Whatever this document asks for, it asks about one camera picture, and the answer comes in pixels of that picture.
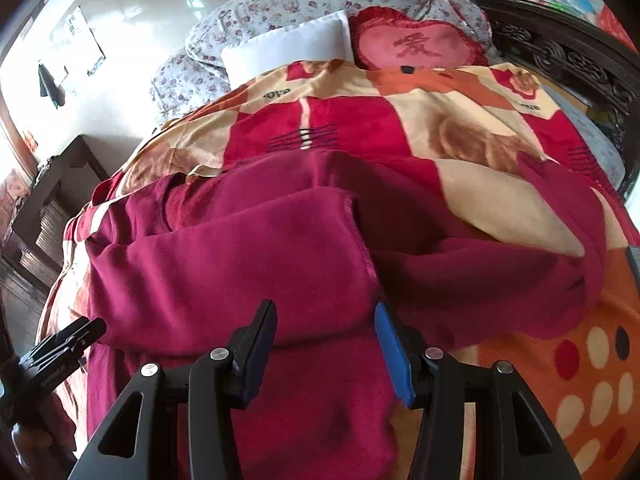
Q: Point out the person's left hand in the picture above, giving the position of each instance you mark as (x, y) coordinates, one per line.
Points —
(31, 444)

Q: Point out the dark carved wooden headboard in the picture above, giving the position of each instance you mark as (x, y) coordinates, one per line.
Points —
(550, 50)

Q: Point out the wall calendar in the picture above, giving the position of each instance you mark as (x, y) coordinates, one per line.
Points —
(87, 40)

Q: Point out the dark wooden nightstand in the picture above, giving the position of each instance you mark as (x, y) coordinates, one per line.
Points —
(55, 200)

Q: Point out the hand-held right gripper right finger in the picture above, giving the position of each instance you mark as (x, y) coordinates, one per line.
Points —
(395, 355)

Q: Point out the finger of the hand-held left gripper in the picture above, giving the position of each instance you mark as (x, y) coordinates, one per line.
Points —
(75, 335)

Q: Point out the small floral pillow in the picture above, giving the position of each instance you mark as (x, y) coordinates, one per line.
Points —
(185, 80)

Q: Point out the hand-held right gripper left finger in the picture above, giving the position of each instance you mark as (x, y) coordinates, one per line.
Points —
(260, 355)

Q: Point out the maroon fleece garment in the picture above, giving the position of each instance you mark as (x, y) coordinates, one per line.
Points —
(250, 260)

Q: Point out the red heart-shaped cushion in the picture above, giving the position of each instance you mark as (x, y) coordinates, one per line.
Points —
(410, 40)

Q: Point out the red plastic bag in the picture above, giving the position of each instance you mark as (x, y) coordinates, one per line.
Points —
(614, 27)

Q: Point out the printed orange red blanket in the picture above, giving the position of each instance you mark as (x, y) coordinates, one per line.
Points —
(500, 185)

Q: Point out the white pillow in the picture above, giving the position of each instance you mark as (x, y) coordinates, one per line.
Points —
(290, 45)

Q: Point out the dark hanging cloth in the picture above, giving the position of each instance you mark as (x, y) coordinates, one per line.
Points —
(50, 85)

